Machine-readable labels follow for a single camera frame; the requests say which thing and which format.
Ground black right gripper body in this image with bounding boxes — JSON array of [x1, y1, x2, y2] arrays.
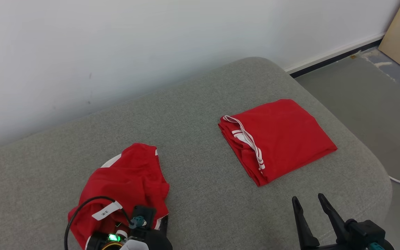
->
[[302, 239, 353, 250]]

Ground red Bulls 23 jersey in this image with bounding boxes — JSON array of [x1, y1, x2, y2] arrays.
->
[[218, 99, 338, 187]]

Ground white paper cable label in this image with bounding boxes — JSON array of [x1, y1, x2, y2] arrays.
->
[[92, 201, 123, 221]]

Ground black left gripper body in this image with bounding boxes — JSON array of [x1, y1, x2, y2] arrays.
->
[[131, 215, 173, 250]]

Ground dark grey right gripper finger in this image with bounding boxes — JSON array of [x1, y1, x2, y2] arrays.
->
[[318, 193, 349, 243], [292, 196, 320, 249]]

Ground black left camera cable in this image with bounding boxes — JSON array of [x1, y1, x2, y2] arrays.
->
[[64, 196, 131, 250]]

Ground red shorts with white trim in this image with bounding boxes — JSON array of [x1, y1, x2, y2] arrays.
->
[[67, 143, 170, 250]]

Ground white and black baseboard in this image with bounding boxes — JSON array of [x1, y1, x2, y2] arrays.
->
[[283, 33, 386, 78]]

